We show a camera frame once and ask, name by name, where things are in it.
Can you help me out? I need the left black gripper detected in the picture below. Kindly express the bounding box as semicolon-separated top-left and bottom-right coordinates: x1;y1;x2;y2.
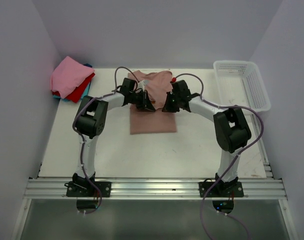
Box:
129;89;155;112

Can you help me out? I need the dusty pink printed t shirt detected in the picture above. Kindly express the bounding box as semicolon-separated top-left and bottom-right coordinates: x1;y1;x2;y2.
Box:
128;70;177;135

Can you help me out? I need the teal t shirt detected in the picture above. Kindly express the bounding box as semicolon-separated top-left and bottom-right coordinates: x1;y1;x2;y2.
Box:
50;56;95;103

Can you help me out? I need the red t shirt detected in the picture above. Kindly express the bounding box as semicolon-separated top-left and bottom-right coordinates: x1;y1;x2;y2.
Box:
52;73;95;103

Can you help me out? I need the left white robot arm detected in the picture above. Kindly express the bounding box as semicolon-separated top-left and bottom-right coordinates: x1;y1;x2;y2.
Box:
72;78;156;197

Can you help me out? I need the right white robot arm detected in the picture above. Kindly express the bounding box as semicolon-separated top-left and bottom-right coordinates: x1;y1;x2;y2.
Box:
162;80;251;196

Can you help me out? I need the white plastic basket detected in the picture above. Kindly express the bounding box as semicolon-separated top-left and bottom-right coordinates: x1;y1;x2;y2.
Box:
213;60;271;113

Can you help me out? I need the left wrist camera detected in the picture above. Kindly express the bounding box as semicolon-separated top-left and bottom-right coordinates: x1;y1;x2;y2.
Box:
138;79;149;92

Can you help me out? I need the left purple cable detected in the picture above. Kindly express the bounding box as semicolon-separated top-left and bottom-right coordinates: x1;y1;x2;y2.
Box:
74;66;140;215

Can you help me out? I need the purple cable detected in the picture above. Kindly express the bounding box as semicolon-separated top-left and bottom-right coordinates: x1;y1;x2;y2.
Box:
74;66;140;215
174;73;265;240

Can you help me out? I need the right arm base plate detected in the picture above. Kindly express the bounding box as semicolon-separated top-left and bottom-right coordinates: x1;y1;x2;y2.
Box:
198;178;244;198

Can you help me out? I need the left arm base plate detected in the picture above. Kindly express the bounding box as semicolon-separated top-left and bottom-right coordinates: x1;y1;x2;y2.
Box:
64;181;112;198

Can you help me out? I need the aluminium mounting rail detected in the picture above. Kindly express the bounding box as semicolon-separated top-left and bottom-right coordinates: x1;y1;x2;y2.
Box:
23;178;287;200

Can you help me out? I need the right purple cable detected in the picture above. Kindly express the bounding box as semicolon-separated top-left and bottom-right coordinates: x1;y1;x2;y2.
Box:
174;73;265;240

